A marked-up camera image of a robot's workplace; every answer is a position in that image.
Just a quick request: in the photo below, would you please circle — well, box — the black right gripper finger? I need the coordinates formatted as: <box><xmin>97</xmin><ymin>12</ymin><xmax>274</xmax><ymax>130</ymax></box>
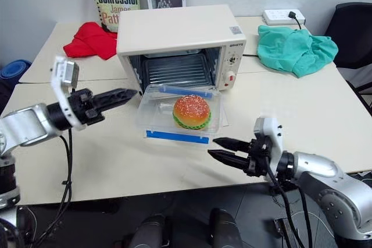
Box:
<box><xmin>212</xmin><ymin>137</ymin><xmax>252</xmax><ymax>153</ymax></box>
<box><xmin>207</xmin><ymin>149</ymin><xmax>249</xmax><ymax>169</ymax></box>

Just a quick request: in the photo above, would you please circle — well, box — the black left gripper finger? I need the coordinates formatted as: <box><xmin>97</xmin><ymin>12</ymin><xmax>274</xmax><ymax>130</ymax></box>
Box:
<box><xmin>97</xmin><ymin>96</ymin><xmax>134</xmax><ymax>113</ymax></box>
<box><xmin>94</xmin><ymin>88</ymin><xmax>138</xmax><ymax>105</ymax></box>

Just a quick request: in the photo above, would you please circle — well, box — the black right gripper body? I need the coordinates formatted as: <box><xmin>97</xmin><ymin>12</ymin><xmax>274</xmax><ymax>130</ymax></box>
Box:
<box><xmin>245</xmin><ymin>136</ymin><xmax>273</xmax><ymax>178</ymax></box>

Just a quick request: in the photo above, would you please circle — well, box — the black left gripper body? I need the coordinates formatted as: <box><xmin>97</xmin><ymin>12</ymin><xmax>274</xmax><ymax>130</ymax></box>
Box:
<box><xmin>69</xmin><ymin>88</ymin><xmax>106</xmax><ymax>125</ymax></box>

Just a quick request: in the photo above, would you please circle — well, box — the glass toaster oven door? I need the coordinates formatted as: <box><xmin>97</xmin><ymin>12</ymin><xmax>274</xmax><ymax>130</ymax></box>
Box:
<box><xmin>138</xmin><ymin>84</ymin><xmax>231</xmax><ymax>129</ymax></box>

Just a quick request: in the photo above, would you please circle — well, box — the clear blue-clip food container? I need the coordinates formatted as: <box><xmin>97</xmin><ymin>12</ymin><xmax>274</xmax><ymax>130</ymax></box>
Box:
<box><xmin>137</xmin><ymin>83</ymin><xmax>223</xmax><ymax>146</ymax></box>

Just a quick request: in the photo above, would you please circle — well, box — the cream toaster oven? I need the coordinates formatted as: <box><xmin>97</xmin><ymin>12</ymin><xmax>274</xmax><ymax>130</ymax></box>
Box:
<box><xmin>116</xmin><ymin>4</ymin><xmax>247</xmax><ymax>95</ymax></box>

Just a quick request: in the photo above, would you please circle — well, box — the toy hamburger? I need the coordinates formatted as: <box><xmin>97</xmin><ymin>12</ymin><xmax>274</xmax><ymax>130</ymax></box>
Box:
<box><xmin>172</xmin><ymin>94</ymin><xmax>212</xmax><ymax>131</ymax></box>

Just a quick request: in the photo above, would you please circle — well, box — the red cloth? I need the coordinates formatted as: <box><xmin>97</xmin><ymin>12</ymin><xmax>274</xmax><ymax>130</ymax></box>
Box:
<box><xmin>63</xmin><ymin>21</ymin><xmax>119</xmax><ymax>61</ymax></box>

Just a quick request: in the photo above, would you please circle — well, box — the dark rounded shape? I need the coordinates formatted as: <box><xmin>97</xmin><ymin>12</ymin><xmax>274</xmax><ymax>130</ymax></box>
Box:
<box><xmin>131</xmin><ymin>214</ymin><xmax>167</xmax><ymax>248</ymax></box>
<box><xmin>209</xmin><ymin>208</ymin><xmax>244</xmax><ymax>248</ymax></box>

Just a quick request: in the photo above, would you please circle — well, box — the blue rolled mat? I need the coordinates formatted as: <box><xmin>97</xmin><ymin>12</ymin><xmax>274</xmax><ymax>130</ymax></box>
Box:
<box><xmin>0</xmin><ymin>59</ymin><xmax>33</xmax><ymax>81</ymax></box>

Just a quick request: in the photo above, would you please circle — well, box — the green cloth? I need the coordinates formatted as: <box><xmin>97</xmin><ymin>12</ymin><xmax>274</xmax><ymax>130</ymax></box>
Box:
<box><xmin>257</xmin><ymin>24</ymin><xmax>339</xmax><ymax>79</ymax></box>

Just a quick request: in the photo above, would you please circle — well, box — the white power strip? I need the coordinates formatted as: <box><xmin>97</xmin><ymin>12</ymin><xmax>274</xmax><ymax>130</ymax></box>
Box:
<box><xmin>263</xmin><ymin>8</ymin><xmax>306</xmax><ymax>26</ymax></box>

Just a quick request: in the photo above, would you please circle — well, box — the black chair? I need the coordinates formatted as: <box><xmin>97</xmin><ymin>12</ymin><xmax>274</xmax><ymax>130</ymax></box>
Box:
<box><xmin>323</xmin><ymin>2</ymin><xmax>372</xmax><ymax>110</ymax></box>

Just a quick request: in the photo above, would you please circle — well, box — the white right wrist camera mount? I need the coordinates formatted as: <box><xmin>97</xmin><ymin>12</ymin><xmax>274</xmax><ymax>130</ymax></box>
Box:
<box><xmin>253</xmin><ymin>117</ymin><xmax>284</xmax><ymax>174</ymax></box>

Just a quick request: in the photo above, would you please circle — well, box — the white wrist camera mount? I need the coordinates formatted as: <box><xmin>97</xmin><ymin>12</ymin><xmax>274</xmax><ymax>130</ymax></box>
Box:
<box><xmin>253</xmin><ymin>117</ymin><xmax>284</xmax><ymax>174</ymax></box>
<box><xmin>49</xmin><ymin>55</ymin><xmax>87</xmax><ymax>131</ymax></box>

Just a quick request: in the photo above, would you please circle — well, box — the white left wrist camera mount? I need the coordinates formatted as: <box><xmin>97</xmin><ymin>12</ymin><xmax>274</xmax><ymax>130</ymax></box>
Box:
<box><xmin>49</xmin><ymin>55</ymin><xmax>87</xmax><ymax>131</ymax></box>

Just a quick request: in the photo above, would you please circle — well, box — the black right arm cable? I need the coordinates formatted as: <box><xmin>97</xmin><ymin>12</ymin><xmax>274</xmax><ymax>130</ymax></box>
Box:
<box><xmin>262</xmin><ymin>154</ymin><xmax>314</xmax><ymax>248</ymax></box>

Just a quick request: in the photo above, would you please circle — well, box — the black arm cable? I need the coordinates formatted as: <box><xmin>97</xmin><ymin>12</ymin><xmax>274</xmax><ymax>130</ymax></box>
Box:
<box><xmin>262</xmin><ymin>154</ymin><xmax>314</xmax><ymax>248</ymax></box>
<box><xmin>28</xmin><ymin>127</ymin><xmax>74</xmax><ymax>248</ymax></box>

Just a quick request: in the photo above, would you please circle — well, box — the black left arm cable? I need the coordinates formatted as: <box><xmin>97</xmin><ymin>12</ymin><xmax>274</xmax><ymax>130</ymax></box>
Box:
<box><xmin>28</xmin><ymin>127</ymin><xmax>74</xmax><ymax>248</ymax></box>

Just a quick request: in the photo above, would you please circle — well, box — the black plug with cable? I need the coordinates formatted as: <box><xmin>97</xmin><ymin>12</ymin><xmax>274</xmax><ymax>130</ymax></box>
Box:
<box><xmin>287</xmin><ymin>10</ymin><xmax>304</xmax><ymax>30</ymax></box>

